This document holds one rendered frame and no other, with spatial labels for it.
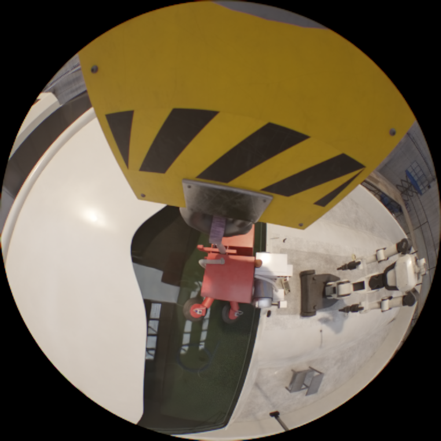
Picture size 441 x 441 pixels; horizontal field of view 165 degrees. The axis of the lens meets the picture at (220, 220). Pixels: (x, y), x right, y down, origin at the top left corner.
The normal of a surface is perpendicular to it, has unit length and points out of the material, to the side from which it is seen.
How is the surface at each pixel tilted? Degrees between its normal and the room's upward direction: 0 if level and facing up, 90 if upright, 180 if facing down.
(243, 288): 20
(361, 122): 90
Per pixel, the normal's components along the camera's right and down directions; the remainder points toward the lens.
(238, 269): -0.24, -0.47
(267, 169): -0.15, 0.88
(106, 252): 0.43, -0.29
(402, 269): -0.99, -0.10
